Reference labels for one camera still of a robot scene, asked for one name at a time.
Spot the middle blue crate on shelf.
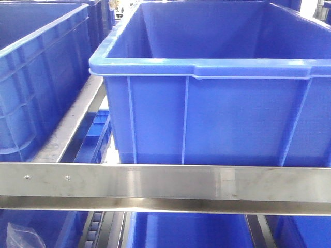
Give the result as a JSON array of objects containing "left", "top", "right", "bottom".
[{"left": 89, "top": 1, "right": 330, "bottom": 167}]

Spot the blue crate on shelf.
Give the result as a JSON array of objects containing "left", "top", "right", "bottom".
[
  {"left": 89, "top": 1, "right": 330, "bottom": 167},
  {"left": 1, "top": 1, "right": 107, "bottom": 162}
]

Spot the stainless steel shelf beam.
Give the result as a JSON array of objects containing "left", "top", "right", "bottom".
[{"left": 1, "top": 163, "right": 330, "bottom": 216}]

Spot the left blue crate on shelf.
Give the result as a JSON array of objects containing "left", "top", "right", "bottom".
[{"left": 1, "top": 1, "right": 107, "bottom": 162}]

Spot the blue crate lower rear middle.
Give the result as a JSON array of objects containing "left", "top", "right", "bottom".
[{"left": 126, "top": 212, "right": 253, "bottom": 247}]

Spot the roller conveyor track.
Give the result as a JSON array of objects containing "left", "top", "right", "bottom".
[{"left": 84, "top": 212, "right": 105, "bottom": 248}]

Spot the blue crate lower rear left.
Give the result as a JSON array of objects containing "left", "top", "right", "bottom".
[{"left": 1, "top": 209, "right": 88, "bottom": 247}]

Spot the blue crate lower rear right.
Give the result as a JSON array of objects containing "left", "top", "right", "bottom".
[{"left": 266, "top": 215, "right": 330, "bottom": 247}]

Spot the clear plastic bag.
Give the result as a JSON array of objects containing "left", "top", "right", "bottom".
[{"left": 5, "top": 223, "right": 46, "bottom": 248}]

